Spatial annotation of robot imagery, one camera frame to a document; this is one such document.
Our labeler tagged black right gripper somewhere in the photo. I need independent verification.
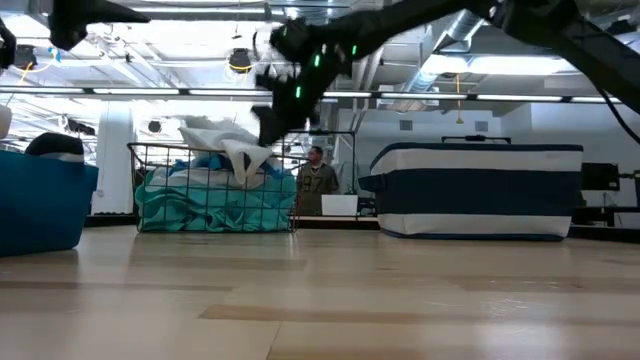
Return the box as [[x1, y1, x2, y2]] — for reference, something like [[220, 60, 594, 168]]
[[250, 59, 337, 148]]

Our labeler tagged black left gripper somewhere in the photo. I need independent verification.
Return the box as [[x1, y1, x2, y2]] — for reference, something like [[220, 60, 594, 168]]
[[48, 0, 152, 52]]

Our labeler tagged white shirt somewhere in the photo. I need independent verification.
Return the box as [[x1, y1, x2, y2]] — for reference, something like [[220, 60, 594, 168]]
[[178, 115, 276, 185]]

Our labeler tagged white blue striped cloth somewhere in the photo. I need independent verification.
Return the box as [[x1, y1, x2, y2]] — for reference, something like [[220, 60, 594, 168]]
[[148, 166, 267, 190]]

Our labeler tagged teal garment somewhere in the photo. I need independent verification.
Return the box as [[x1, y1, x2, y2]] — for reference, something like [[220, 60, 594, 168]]
[[134, 167, 298, 233]]

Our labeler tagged person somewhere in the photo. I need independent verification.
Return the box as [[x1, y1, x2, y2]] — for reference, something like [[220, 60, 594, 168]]
[[295, 145, 341, 217]]

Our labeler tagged white box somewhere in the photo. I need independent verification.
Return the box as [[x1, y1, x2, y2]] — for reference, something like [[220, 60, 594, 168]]
[[320, 194, 360, 218]]

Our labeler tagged blue plastic tray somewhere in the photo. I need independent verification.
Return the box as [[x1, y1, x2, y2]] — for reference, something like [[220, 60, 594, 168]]
[[0, 149, 100, 259]]

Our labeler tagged navy white striped fabric bin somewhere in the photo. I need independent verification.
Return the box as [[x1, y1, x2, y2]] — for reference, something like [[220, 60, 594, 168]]
[[357, 134, 585, 243]]

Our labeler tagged long ceiling light strip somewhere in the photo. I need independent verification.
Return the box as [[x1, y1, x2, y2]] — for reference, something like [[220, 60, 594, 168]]
[[0, 85, 624, 106]]

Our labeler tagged black monitor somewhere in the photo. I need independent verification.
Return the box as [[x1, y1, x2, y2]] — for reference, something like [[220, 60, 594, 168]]
[[580, 162, 622, 193]]

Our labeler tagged black ceiling cable reel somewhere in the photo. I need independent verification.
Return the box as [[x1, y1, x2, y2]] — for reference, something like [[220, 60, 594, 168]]
[[227, 47, 254, 75], [8, 43, 40, 71]]

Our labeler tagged copper wire basket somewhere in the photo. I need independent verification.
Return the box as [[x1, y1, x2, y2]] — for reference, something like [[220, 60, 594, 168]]
[[127, 142, 301, 234]]

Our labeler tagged yellow hanging cord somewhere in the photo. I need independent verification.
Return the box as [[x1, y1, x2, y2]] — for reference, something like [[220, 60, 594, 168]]
[[452, 73, 465, 126]]

